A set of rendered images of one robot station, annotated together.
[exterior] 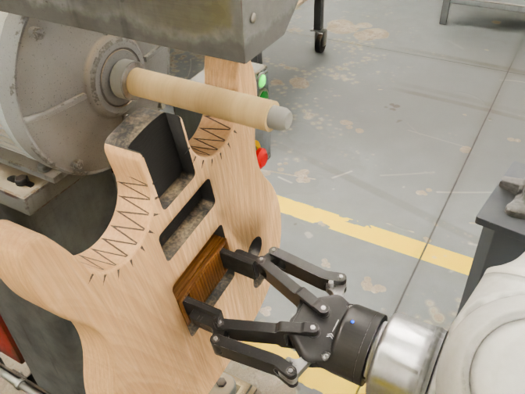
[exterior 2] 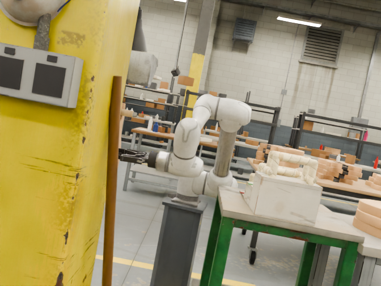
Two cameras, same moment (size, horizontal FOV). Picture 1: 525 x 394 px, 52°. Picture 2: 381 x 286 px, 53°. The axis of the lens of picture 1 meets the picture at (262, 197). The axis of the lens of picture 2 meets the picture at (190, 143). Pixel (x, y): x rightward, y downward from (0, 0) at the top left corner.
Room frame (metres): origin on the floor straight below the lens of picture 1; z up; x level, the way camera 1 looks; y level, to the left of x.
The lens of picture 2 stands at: (-1.25, 0.65, 1.32)
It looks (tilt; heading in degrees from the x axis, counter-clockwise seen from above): 5 degrees down; 330
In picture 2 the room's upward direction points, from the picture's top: 11 degrees clockwise
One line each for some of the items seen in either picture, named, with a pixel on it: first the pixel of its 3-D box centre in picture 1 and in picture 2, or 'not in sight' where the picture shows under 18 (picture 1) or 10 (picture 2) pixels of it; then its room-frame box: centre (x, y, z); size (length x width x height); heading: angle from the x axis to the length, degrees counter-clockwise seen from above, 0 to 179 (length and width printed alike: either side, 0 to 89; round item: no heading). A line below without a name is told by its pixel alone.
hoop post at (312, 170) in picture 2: not in sight; (312, 173); (-0.10, -0.65, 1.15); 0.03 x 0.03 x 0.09
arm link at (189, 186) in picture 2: not in sight; (191, 178); (0.94, -0.69, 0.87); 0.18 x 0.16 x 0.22; 53
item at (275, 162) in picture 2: not in sight; (274, 166); (-0.02, -0.50, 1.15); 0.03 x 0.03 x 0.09
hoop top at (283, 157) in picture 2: not in sight; (295, 159); (-0.06, -0.58, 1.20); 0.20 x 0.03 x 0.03; 61
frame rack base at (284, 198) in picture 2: not in sight; (284, 197); (-0.02, -0.60, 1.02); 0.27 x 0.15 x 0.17; 62
